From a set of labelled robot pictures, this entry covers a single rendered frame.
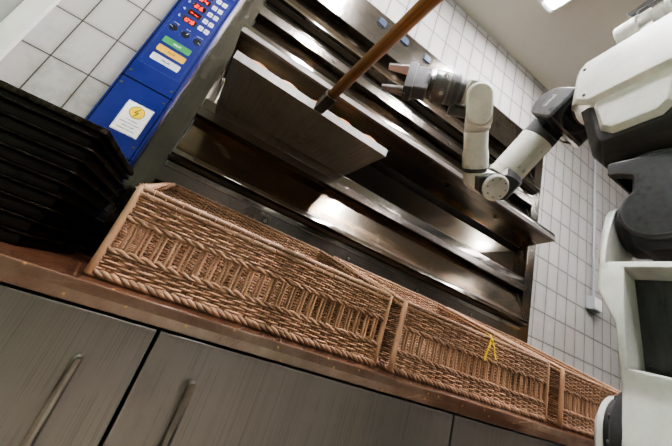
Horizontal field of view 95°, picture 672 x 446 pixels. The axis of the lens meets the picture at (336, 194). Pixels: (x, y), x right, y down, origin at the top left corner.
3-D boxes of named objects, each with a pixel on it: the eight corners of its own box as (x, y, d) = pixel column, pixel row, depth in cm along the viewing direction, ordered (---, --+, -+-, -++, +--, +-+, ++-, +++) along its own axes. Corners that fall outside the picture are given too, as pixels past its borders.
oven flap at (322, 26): (267, 1, 126) (279, -16, 139) (533, 194, 187) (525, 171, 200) (272, -10, 123) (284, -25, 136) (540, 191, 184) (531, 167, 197)
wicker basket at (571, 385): (430, 373, 125) (443, 304, 136) (515, 401, 146) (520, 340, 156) (562, 429, 84) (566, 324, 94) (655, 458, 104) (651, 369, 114)
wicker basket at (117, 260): (119, 267, 85) (170, 181, 95) (295, 326, 105) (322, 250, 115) (74, 273, 44) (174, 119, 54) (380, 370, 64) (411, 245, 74)
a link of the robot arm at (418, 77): (399, 107, 91) (439, 116, 89) (403, 84, 82) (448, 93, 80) (409, 76, 95) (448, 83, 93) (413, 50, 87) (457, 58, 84)
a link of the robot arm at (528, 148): (482, 200, 101) (532, 146, 97) (504, 214, 89) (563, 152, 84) (457, 179, 99) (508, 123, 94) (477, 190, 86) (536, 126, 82)
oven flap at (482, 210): (240, 30, 102) (227, 68, 118) (555, 241, 163) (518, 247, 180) (243, 25, 104) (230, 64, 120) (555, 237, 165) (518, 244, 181)
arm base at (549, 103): (553, 152, 94) (573, 123, 95) (597, 149, 81) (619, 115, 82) (520, 121, 91) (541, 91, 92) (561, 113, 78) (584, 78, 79)
